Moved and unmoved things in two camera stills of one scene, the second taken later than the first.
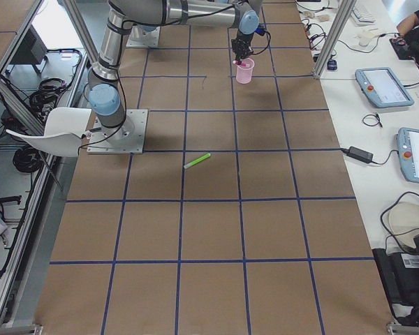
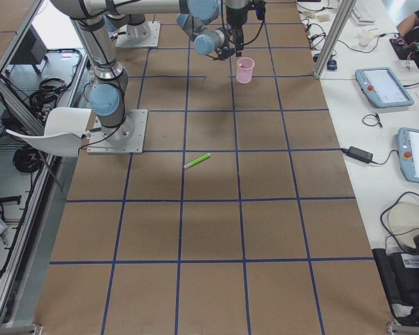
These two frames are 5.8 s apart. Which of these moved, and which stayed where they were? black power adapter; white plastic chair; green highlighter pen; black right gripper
Moved: black right gripper
Stayed: white plastic chair; black power adapter; green highlighter pen
